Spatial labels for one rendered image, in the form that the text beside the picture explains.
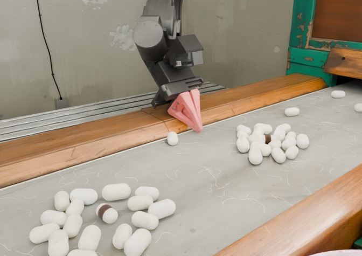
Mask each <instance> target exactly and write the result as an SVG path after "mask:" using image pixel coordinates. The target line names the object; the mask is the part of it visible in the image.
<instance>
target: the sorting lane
mask: <svg viewBox="0 0 362 256"><path fill-rule="evenodd" d="M333 91H344V92H345V96H344V97H343V98H333V97H332V96H331V93H332V92H333ZM358 103H362V94H359V93H354V92H349V91H345V90H341V89H336V88H332V87H328V88H325V89H321V90H319V91H316V92H312V93H309V94H306V95H303V96H299V97H296V98H293V99H290V100H287V101H283V102H280V103H276V104H274V105H270V106H267V107H264V108H260V109H257V110H254V111H251V112H248V113H244V114H241V115H238V116H235V117H231V118H229V119H225V120H222V121H218V122H215V123H212V124H208V125H206V126H203V129H202V130H201V132H199V133H198V132H196V131H195V130H189V131H186V132H183V133H180V134H177V136H178V143H177V144H176V145H174V146H172V145H170V144H169V143H168V139H167V137H166V138H164V139H161V140H157V141H154V142H150V143H147V144H144V145H141V146H138V147H134V148H131V149H128V150H125V151H121V152H119V153H116V154H112V155H109V156H105V157H102V158H98V159H96V160H93V161H89V162H86V163H83V164H79V165H76V166H73V167H70V168H67V169H64V170H60V171H57V172H53V173H51V174H48V175H44V176H41V177H37V178H34V179H31V180H28V181H25V182H21V183H18V184H15V185H12V186H8V187H6V188H2V189H0V256H50V255H49V254H48V240H47V241H44V242H42V243H39V244H35V243H33V242H32V241H31V240H30V237H29V235H30V232H31V230H32V229H33V228H35V227H38V226H43V224H42V223H41V221H40V218H41V215H42V214H43V212H45V211H47V210H53V211H58V210H57V209H56V208H55V200H54V198H55V195H56V194H57V193H58V192H59V191H65V192H67V193H68V195H69V196H70V194H71V192H72V191H73V190H74V189H93V190H95V191H96V192H97V195H98V198H97V200H96V202H95V203H93V204H90V205H84V209H83V211H82V213H81V215H80V216H81V218H82V225H81V227H80V230H79V232H78V234H77V235H76V236H75V237H73V238H68V244H69V251H68V254H69V252H70V251H72V250H79V248H78V242H79V240H80V237H81V235H82V233H83V231H84V229H85V228H86V227H87V226H90V225H95V226H97V227H98V228H99V229H100V231H101V237H100V240H99V243H98V246H97V248H96V250H95V253H96V254H97V256H126V254H125V252H124V249H118V248H116V247H115V246H114V245H113V236H114V234H115V232H116V230H117V228H118V226H119V225H121V224H128V225H130V226H131V228H132V231H133V232H132V235H133V234H134V232H135V231H136V230H138V229H143V228H141V227H136V226H134V225H133V223H132V221H131V218H132V216H133V214H134V213H135V212H137V211H132V210H130V209H129V208H128V200H129V199H130V198H131V197H133V196H135V191H136V190H137V188H139V187H141V186H147V187H154V188H157V189H158V191H159V197H158V199H157V200H155V201H153V203H155V202H159V201H161V200H164V199H170V200H172V201H173V202H174V203H175V206H176V209H175V211H174V213H173V214H172V215H169V216H167V217H164V218H161V219H159V220H158V225H157V227H156V228H155V229H153V230H148V229H146V230H148V231H149V232H150V234H151V242H150V244H149V245H148V247H147V248H146V249H145V250H144V251H143V253H142V254H141V255H140V256H212V255H214V254H216V253H218V252H219V251H221V250H222V249H224V248H225V247H227V246H229V245H230V244H232V243H234V242H235V241H237V240H238V239H240V238H242V237H243V236H245V235H247V234H248V233H250V232H252V231H253V230H255V229H256V228H258V227H259V226H261V225H263V224H264V223H266V222H267V221H269V220H271V219H273V218H274V217H276V216H277V215H279V214H280V213H282V212H284V211H285V210H287V209H289V208H290V207H292V206H293V205H295V204H297V203H298V202H300V201H302V200H303V199H305V198H307V197H308V196H310V195H311V194H313V193H314V192H316V191H318V190H319V189H321V188H322V187H324V186H326V185H327V184H329V183H331V182H332V181H334V180H336V179H337V178H339V177H340V176H342V175H344V174H345V173H347V172H348V171H350V170H352V169H353V168H355V167H356V166H358V165H360V164H362V112H357V111H355V109H354V107H355V105H356V104H358ZM294 107H296V108H298V109H299V111H300V112H299V114H298V115H296V116H287V115H286V114H285V110H286V109H287V108H294ZM258 123H261V124H268V125H270V126H271V127H272V132H271V133H270V134H269V135H272V136H273V135H274V131H275V130H276V127H277V126H279V125H282V124H284V123H287V124H289V125H290V127H291V130H290V132H294V133H296V137H297V136H298V135H299V134H305V135H306V136H307V137H308V140H309V145H308V147H307V148H305V149H301V148H299V147H298V145H297V143H296V145H295V146H296V147H297V148H298V154H297V156H296V157H295V158H294V159H288V158H287V157H286V160H285V161H284V162H283V163H277V162H276V161H275V160H274V158H273V157H272V155H271V153H270V155H268V156H262V162H261V163H260V164H257V165H255V164H252V163H251V162H250V161H249V151H250V145H249V150H248V151H247V152H245V153H242V152H240V151H239V150H238V148H237V144H236V142H237V139H238V137H237V133H238V132H237V130H236V128H237V126H239V125H244V126H246V127H248V128H250V130H251V134H250V135H252V133H253V131H254V126H255V125H256V124H258ZM250 135H249V136H250ZM120 183H126V184H128V185H129V186H130V188H131V193H130V196H129V197H128V198H126V199H119V200H112V201H108V200H105V199H104V198H103V196H102V190H103V188H104V187H105V186H106V185H110V184H120ZM103 203H106V204H108V205H110V206H111V207H113V208H114V209H115V210H116V211H117V214H118V217H117V220H116V221H115V222H114V223H111V224H108V223H105V222H104V221H103V220H101V219H100V218H99V217H98V216H97V214H96V209H97V207H98V206H99V205H100V204H103ZM139 211H142V212H145V213H148V209H146V210H139ZM60 212H63V213H65V214H66V210H65V211H60ZM68 254H67V255H66V256H68Z"/></svg>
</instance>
